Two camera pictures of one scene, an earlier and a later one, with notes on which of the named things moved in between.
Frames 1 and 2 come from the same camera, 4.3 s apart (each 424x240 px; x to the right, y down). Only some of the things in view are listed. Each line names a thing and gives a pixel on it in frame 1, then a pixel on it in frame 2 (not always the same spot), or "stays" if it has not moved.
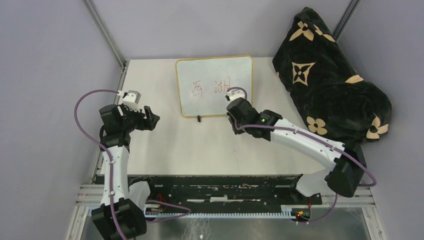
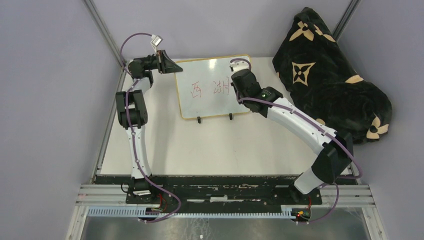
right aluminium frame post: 346,17 stays
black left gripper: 144,124 to 165,65
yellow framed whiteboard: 203,83 stays
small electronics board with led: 302,214 stays
